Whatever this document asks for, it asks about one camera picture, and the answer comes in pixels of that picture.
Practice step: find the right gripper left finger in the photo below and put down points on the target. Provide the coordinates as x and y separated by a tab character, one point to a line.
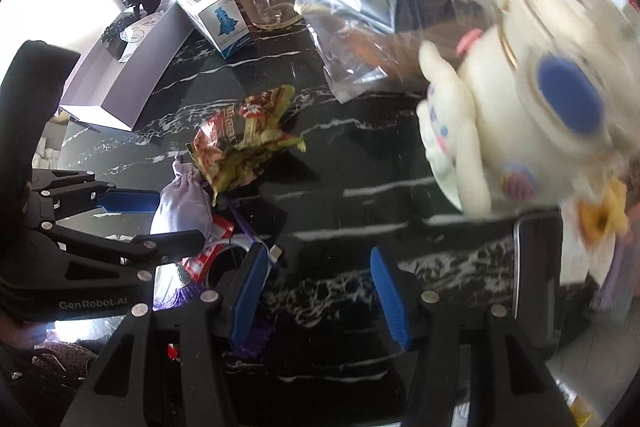
217	320

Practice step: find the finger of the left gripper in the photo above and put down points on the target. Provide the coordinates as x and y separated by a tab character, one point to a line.
59	194
79	252

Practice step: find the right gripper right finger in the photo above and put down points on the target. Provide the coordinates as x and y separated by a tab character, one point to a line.
509	383

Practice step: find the red white spicy snack packet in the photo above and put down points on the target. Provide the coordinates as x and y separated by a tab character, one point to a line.
198	266

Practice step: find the lavender drawstring pouch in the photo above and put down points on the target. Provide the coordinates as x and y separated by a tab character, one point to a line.
184	204

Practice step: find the white printed snack packet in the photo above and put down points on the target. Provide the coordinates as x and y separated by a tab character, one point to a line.
136	33

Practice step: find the black polka dot scrunchie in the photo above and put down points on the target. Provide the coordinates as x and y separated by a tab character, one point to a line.
112	35

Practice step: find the left hand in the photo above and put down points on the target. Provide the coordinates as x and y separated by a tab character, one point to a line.
20	334

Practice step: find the white open gift box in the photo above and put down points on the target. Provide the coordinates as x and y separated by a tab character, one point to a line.
108	93

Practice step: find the black smartphone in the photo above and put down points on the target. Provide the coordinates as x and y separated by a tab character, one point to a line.
538	305

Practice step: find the yellow pastry on tissue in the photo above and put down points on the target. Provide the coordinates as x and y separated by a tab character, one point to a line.
590	233

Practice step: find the white blue medicine box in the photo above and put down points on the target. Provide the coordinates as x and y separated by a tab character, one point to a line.
220	22

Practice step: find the white cartoon dog cup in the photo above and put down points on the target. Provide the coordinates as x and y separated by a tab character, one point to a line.
543	106

